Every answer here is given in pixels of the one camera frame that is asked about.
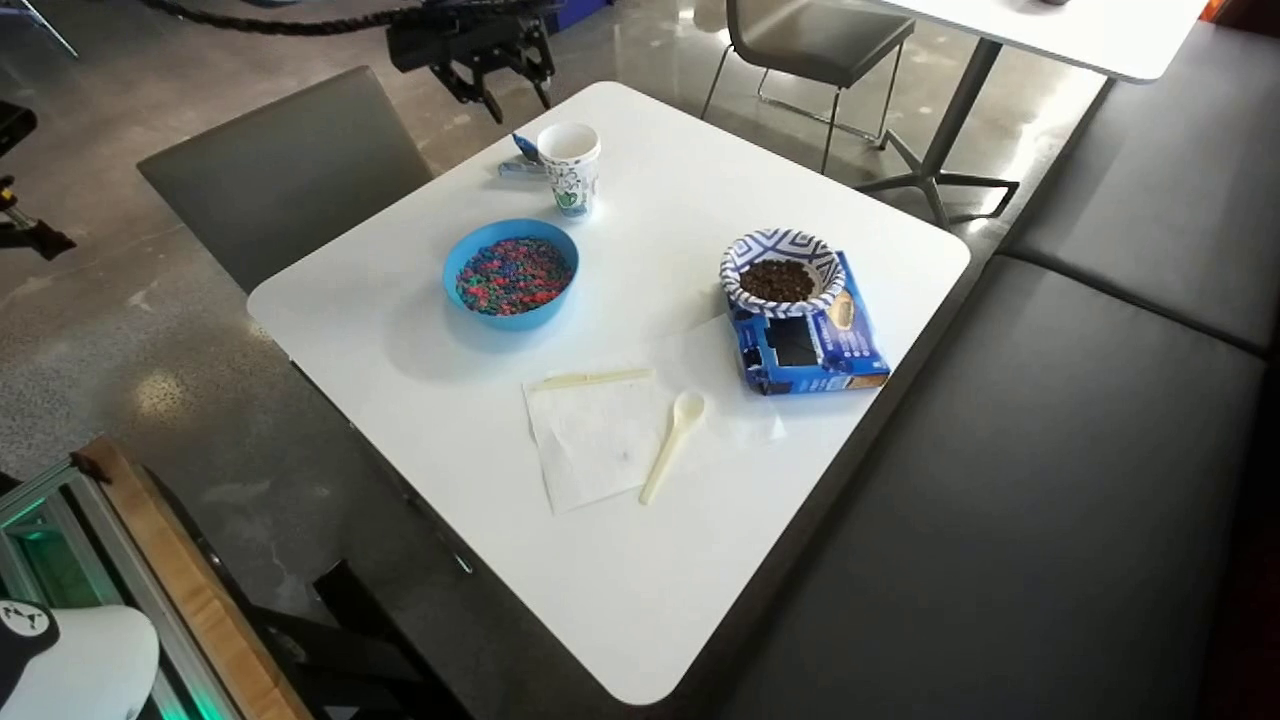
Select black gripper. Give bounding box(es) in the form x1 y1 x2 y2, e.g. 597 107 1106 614
384 0 561 126

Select white printed paper cup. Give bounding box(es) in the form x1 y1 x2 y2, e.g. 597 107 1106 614
530 116 603 220

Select colourful cereal in bowl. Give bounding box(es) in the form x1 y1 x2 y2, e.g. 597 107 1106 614
456 235 573 320

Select blue plastic bowl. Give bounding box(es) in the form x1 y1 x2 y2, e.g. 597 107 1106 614
439 217 582 334

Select blue patterned paper bowl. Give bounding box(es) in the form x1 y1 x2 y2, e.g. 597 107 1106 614
715 222 847 324

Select dark cereal in paper bowl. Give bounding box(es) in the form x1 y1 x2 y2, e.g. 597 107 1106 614
736 256 822 303

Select blue floor object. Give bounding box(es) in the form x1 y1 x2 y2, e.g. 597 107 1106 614
534 0 618 34

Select white plastic knife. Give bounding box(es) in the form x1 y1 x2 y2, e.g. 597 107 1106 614
534 363 656 395

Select white paper napkin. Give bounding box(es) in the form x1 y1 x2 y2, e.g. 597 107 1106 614
520 367 670 517

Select white plastic spoon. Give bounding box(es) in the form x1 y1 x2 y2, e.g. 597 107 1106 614
636 384 711 508

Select black floor stand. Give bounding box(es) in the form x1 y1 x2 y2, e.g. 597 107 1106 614
0 101 78 264

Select white square table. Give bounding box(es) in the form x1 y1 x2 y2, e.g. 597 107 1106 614
242 76 975 712

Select white side table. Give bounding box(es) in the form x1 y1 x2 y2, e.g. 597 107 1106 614
870 0 1212 226

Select black bench sofa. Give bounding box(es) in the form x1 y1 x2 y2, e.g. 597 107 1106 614
711 16 1280 720

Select white black rounded device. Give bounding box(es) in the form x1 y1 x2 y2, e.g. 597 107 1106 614
0 597 164 720

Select black cable bundle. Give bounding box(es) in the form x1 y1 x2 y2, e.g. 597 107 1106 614
136 0 445 41

